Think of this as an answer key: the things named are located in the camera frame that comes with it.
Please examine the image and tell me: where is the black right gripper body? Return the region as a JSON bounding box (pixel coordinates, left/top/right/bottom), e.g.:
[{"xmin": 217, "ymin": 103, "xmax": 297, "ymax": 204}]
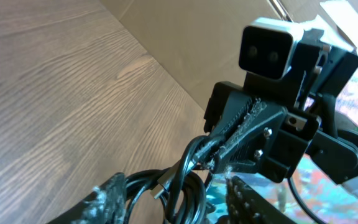
[{"xmin": 204, "ymin": 82, "xmax": 319, "ymax": 183}]

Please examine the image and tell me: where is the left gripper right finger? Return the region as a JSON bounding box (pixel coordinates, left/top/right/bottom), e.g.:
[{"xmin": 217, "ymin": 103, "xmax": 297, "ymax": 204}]
[{"xmin": 216, "ymin": 176, "xmax": 296, "ymax": 224}]

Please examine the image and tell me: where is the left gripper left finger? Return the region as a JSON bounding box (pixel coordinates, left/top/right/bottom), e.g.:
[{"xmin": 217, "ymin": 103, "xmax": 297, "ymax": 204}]
[{"xmin": 49, "ymin": 172, "xmax": 127, "ymax": 224}]

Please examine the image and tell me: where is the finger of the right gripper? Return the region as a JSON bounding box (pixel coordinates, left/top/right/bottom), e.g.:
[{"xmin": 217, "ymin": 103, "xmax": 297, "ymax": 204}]
[
  {"xmin": 208, "ymin": 90, "xmax": 256, "ymax": 143},
  {"xmin": 211, "ymin": 100, "xmax": 288, "ymax": 174}
]

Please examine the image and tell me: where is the black USB cable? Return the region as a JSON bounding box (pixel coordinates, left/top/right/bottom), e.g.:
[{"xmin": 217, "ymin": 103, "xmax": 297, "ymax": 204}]
[{"xmin": 124, "ymin": 134, "xmax": 226, "ymax": 224}]

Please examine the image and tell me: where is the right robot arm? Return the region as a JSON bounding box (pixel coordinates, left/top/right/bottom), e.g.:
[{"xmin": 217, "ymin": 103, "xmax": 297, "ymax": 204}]
[{"xmin": 203, "ymin": 26, "xmax": 358, "ymax": 184}]

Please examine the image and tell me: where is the black right camera cable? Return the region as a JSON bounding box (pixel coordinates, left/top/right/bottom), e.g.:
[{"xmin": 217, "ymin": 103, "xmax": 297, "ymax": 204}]
[{"xmin": 287, "ymin": 175, "xmax": 321, "ymax": 224}]

